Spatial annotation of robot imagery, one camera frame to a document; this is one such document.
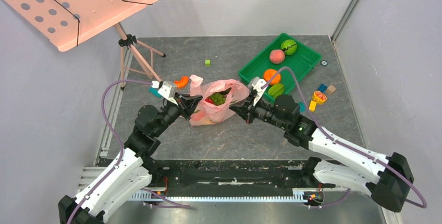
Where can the green fake starfruit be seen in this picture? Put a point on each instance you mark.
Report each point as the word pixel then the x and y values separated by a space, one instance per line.
pixel 276 90

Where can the small green cube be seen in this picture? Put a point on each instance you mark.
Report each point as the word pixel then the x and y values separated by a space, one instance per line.
pixel 207 63

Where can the teal rectangular block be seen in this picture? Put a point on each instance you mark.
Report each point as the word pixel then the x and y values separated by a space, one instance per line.
pixel 302 106

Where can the green plastic tray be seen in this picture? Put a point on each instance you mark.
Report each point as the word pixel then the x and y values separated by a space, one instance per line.
pixel 301 62

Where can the pink plastic bag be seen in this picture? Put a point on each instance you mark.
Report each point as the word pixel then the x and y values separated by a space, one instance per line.
pixel 207 113

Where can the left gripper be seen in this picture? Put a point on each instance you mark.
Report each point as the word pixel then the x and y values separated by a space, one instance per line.
pixel 187 103

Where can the blue toy brick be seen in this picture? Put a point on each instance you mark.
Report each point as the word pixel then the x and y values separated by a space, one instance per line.
pixel 322 88

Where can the wooden cube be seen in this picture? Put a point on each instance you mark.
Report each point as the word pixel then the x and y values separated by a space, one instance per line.
pixel 330 89

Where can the teal long block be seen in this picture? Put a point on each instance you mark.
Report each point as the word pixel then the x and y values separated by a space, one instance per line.
pixel 155 92

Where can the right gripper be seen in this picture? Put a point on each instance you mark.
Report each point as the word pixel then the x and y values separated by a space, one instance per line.
pixel 250 110

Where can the pink fake peach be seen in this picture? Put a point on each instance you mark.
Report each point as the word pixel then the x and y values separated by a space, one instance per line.
pixel 277 56

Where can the green fake grapes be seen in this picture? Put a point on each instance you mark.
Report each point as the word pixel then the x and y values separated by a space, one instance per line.
pixel 218 99

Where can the yellow rectangular block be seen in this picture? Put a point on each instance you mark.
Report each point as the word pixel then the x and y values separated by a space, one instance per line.
pixel 312 106

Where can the orange arch block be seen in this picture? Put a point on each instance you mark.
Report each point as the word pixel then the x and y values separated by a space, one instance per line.
pixel 182 82

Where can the orange fake fruit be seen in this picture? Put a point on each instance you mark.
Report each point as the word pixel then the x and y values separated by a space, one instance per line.
pixel 269 73

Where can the red fake fruit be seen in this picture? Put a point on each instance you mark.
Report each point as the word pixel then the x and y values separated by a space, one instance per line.
pixel 209 100

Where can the green fake melon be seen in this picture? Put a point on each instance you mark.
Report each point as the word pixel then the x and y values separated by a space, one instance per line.
pixel 289 47

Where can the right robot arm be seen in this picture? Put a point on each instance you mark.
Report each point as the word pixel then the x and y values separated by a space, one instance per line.
pixel 387 179

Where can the pink music stand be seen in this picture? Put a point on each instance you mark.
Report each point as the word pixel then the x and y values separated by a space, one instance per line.
pixel 68 23

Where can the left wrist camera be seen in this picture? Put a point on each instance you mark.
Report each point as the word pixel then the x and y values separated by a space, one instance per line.
pixel 166 89

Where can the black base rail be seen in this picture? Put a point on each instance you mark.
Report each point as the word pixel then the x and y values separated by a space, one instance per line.
pixel 232 178

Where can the poker chip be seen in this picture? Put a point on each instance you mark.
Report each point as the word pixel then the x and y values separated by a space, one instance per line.
pixel 324 63

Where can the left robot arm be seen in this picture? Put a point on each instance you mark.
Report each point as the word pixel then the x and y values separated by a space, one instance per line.
pixel 133 169

